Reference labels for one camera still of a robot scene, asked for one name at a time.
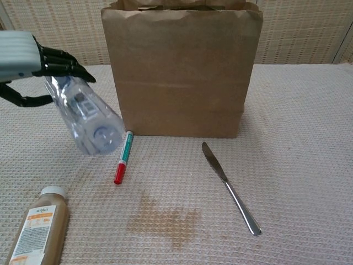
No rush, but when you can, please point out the white woven tablecloth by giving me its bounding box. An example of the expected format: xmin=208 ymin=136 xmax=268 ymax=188
xmin=0 ymin=63 xmax=353 ymax=265

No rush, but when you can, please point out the red-capped green marker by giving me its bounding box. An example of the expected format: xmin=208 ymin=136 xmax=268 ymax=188
xmin=113 ymin=130 xmax=135 ymax=185

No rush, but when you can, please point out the metal table knife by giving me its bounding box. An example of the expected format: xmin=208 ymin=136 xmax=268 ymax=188
xmin=201 ymin=142 xmax=262 ymax=237

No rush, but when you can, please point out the transparent water bottle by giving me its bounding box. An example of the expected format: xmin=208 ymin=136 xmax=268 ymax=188
xmin=44 ymin=75 xmax=126 ymax=156

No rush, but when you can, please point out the brown paper bag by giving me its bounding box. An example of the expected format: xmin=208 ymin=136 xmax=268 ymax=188
xmin=100 ymin=0 xmax=263 ymax=139

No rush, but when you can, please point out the brown juice bottle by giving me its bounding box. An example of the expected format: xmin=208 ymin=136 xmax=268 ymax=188
xmin=4 ymin=185 xmax=69 ymax=265

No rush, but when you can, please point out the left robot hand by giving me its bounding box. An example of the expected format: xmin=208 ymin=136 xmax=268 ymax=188
xmin=0 ymin=29 xmax=97 ymax=108

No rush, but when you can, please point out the woven folding screen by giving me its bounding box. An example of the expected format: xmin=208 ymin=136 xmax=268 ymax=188
xmin=0 ymin=0 xmax=353 ymax=67

